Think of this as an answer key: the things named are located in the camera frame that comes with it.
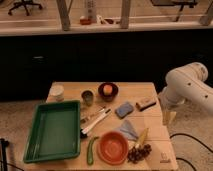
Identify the black stand at left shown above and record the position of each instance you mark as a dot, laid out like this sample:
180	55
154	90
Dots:
3	157

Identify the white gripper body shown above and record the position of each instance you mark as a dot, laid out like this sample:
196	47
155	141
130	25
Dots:
169	99

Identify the white handled utensil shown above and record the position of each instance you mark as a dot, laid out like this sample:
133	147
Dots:
86	130

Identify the metal fork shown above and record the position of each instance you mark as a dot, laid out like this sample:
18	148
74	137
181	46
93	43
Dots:
87	118

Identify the red object on shelf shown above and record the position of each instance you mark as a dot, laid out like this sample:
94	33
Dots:
85	21

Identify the white cup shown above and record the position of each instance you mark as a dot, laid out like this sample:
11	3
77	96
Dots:
57	92

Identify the orange fruit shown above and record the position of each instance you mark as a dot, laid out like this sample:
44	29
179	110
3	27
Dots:
107	89

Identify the yellow corn cob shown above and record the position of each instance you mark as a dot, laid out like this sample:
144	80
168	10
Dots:
141	138

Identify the bunch of dark grapes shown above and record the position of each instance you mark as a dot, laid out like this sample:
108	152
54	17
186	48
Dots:
138	154

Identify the green plastic tray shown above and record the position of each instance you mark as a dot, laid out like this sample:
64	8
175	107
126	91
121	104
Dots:
55	132

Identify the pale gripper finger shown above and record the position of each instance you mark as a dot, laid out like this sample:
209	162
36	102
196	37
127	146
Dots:
168	116

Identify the blue folded cloth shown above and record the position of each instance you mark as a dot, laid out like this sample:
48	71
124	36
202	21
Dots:
127	130

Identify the blue sponge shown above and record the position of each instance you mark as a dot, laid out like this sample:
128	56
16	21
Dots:
124	109

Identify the dark bowl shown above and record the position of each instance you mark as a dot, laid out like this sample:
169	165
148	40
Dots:
108	98

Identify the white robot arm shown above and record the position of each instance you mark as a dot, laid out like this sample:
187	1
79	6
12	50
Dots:
185	83

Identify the black office chair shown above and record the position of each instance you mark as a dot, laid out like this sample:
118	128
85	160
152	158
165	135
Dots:
25	4

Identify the orange bowl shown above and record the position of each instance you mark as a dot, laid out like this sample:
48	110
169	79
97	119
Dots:
112	148

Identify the green chili pepper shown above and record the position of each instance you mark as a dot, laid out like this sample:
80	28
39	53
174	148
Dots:
90	159

